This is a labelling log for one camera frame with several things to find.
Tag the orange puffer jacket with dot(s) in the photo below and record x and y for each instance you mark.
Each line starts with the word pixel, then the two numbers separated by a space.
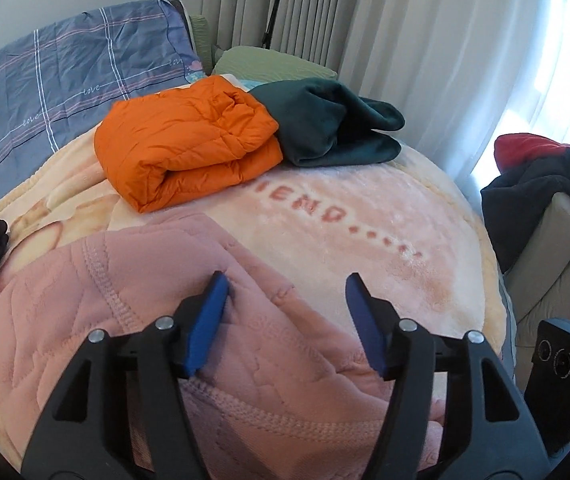
pixel 180 150

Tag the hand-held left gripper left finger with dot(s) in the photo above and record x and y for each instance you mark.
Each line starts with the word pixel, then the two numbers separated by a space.
pixel 207 330

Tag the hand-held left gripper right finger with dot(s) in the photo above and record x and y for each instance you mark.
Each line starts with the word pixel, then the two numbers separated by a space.
pixel 365 332

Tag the dark green garment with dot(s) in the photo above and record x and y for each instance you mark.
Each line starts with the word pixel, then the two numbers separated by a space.
pixel 335 125

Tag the beige armchair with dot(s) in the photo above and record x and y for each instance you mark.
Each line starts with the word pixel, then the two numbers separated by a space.
pixel 550 260

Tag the dark clothes pile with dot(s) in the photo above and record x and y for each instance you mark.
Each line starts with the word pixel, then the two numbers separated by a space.
pixel 530 195

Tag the black floor lamp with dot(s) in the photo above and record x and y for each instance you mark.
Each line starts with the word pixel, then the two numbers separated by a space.
pixel 274 15

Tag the green pillow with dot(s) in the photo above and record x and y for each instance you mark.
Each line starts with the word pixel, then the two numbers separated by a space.
pixel 265 62

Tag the peach plush blanket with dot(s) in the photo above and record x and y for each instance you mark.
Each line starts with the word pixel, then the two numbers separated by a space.
pixel 365 230

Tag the blue plaid quilt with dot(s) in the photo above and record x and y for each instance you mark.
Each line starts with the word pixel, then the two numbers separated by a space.
pixel 65 85

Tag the grey pleated curtain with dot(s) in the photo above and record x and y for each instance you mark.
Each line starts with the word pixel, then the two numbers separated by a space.
pixel 390 35

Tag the white sheer curtain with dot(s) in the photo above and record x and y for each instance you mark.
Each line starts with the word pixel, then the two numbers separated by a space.
pixel 540 60

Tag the red garment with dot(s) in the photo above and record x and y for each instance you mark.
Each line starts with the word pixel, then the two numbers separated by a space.
pixel 525 147

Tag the pink quilted jacket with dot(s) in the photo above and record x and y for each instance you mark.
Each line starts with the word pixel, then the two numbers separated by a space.
pixel 90 310

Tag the green ribbed headboard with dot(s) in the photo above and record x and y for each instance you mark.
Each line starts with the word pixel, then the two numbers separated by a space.
pixel 201 40

